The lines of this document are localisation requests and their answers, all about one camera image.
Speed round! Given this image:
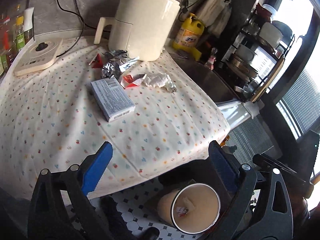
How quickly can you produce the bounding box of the white tissue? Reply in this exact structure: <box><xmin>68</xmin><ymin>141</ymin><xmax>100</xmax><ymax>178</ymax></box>
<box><xmin>143</xmin><ymin>73</ymin><xmax>177</xmax><ymax>93</ymax></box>

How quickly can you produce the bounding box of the cream air fryer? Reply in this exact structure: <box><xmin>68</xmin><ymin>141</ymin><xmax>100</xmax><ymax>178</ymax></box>
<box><xmin>94</xmin><ymin>0</ymin><xmax>180</xmax><ymax>61</ymax></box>

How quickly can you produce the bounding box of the blue-grey printed box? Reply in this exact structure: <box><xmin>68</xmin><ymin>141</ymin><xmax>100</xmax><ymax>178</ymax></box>
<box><xmin>91</xmin><ymin>77</ymin><xmax>135</xmax><ymax>122</ymax></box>

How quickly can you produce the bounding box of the black power cable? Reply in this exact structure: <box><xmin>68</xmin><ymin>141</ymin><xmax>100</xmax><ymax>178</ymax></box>
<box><xmin>55</xmin><ymin>0</ymin><xmax>111</xmax><ymax>58</ymax></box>

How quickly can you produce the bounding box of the green label sauce bottle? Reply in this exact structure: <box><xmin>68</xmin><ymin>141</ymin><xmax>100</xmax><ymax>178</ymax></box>
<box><xmin>15</xmin><ymin>15</ymin><xmax>25</xmax><ymax>53</ymax></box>

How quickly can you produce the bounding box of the red triangular wrapper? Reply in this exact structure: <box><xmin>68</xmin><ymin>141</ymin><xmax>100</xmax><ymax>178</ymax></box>
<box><xmin>89</xmin><ymin>53</ymin><xmax>103</xmax><ymax>68</ymax></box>

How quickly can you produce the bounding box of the yellow detergent bottle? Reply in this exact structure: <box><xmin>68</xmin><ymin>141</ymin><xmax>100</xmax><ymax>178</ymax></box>
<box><xmin>171</xmin><ymin>13</ymin><xmax>205</xmax><ymax>61</ymax></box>

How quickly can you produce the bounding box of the crumpled aluminium foil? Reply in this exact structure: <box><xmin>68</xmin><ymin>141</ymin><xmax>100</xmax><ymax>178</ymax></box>
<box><xmin>101</xmin><ymin>50</ymin><xmax>139</xmax><ymax>80</ymax></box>

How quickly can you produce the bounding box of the wooden cutting board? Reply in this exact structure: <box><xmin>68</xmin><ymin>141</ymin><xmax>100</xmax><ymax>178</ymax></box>
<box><xmin>250</xmin><ymin>55</ymin><xmax>285</xmax><ymax>103</ymax></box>

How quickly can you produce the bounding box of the floral white tablecloth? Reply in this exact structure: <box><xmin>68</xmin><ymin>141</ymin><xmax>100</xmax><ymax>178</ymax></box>
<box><xmin>1</xmin><ymin>37</ymin><xmax>231</xmax><ymax>199</ymax></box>

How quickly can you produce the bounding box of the red white torn wrapper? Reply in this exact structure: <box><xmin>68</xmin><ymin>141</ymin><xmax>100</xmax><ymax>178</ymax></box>
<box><xmin>120</xmin><ymin>74</ymin><xmax>146</xmax><ymax>89</ymax></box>

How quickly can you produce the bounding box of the white round trash bin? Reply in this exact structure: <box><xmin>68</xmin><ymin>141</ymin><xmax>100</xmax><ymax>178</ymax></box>
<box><xmin>157</xmin><ymin>183</ymin><xmax>221</xmax><ymax>235</ymax></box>

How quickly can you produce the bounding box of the stainless steel sink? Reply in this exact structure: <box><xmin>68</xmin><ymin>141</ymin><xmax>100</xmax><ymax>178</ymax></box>
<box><xmin>170</xmin><ymin>54</ymin><xmax>240</xmax><ymax>106</ymax></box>

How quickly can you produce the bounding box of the black dish rack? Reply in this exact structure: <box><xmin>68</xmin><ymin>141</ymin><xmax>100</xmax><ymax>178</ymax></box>
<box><xmin>219</xmin><ymin>4</ymin><xmax>295</xmax><ymax>101</ymax></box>

